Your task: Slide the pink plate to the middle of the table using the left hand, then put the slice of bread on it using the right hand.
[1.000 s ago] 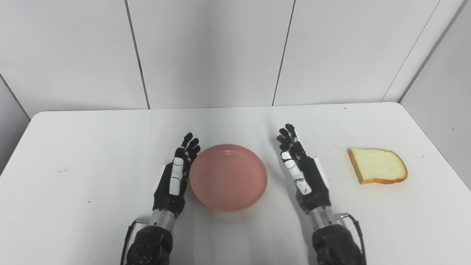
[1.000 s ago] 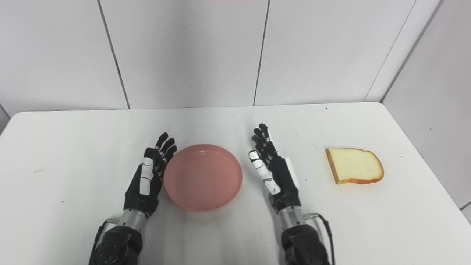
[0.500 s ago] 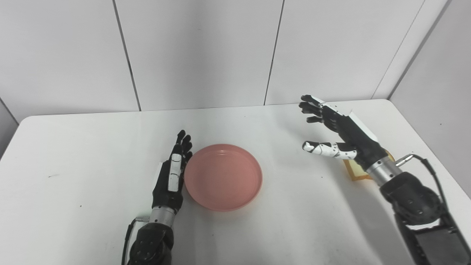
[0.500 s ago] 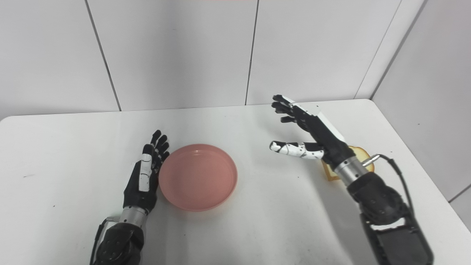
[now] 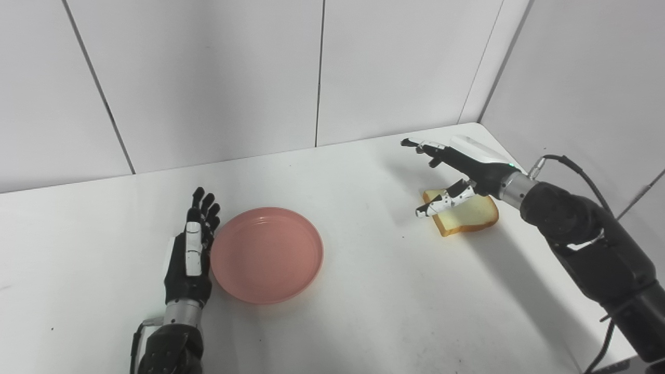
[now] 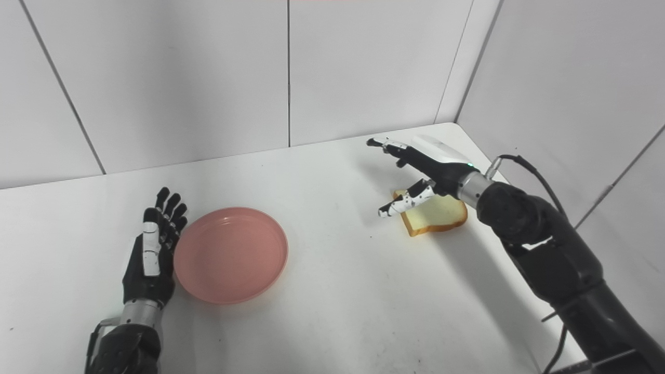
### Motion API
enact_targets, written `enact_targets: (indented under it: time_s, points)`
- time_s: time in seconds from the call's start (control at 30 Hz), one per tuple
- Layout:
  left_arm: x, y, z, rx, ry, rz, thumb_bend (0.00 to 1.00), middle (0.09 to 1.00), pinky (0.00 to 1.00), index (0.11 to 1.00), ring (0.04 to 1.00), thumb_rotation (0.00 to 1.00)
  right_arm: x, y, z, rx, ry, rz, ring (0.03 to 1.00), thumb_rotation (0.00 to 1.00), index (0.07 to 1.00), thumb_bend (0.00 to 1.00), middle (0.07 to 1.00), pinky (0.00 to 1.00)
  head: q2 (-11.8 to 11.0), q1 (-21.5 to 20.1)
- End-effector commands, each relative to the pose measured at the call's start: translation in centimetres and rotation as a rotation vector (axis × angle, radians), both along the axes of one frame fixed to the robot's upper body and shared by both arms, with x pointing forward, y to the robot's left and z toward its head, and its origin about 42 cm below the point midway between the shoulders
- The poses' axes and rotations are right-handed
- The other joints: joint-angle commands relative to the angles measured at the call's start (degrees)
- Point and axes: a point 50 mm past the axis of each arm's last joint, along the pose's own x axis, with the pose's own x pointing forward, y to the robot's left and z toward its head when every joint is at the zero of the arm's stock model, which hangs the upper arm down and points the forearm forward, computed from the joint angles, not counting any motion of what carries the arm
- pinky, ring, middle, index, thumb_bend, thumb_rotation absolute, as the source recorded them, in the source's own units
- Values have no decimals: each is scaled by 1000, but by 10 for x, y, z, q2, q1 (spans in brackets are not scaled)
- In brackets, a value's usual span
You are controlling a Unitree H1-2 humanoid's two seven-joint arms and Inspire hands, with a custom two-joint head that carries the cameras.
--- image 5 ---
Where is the slice of white bread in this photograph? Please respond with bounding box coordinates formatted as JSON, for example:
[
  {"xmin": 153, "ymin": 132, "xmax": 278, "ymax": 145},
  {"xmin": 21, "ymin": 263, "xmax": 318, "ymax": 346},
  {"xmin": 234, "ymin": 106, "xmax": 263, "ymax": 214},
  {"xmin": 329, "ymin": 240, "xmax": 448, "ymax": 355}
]
[{"xmin": 422, "ymin": 188, "xmax": 499, "ymax": 237}]

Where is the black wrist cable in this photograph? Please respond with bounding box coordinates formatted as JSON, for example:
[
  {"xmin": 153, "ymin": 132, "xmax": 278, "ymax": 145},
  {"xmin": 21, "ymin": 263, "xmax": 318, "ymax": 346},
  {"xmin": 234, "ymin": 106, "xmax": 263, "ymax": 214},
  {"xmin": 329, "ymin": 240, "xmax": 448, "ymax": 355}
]
[
  {"xmin": 527, "ymin": 154, "xmax": 619, "ymax": 374},
  {"xmin": 129, "ymin": 318, "xmax": 164, "ymax": 374}
]

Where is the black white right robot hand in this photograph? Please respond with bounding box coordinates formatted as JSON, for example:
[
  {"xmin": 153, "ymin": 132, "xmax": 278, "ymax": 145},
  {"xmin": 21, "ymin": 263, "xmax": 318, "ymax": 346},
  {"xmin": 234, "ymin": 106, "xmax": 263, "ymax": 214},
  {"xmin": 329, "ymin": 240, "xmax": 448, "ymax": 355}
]
[{"xmin": 401, "ymin": 135, "xmax": 523, "ymax": 219}]

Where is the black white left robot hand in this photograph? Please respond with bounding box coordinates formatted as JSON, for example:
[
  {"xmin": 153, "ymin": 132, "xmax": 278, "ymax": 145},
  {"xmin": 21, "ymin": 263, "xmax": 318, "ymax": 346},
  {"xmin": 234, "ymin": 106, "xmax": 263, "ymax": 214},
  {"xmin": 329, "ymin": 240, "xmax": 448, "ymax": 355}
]
[{"xmin": 164, "ymin": 187, "xmax": 221, "ymax": 307}]

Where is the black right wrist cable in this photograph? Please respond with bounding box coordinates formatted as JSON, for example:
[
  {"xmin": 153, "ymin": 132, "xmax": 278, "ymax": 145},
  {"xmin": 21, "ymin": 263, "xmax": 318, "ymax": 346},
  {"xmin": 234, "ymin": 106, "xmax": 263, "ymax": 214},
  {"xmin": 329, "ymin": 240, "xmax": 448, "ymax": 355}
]
[{"xmin": 527, "ymin": 154, "xmax": 619, "ymax": 374}]

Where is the pink round plate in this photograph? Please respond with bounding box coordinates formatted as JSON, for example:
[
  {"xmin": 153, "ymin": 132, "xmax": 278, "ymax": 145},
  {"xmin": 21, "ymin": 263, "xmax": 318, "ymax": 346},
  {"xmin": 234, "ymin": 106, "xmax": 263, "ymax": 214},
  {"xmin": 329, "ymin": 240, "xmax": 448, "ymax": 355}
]
[{"xmin": 210, "ymin": 207, "xmax": 324, "ymax": 305}]

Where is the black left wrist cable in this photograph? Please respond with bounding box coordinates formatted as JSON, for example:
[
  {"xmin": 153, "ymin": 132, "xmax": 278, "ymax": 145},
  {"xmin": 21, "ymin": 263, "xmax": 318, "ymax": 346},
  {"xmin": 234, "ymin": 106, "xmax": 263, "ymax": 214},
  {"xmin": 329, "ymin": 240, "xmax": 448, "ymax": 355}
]
[{"xmin": 129, "ymin": 318, "xmax": 164, "ymax": 374}]

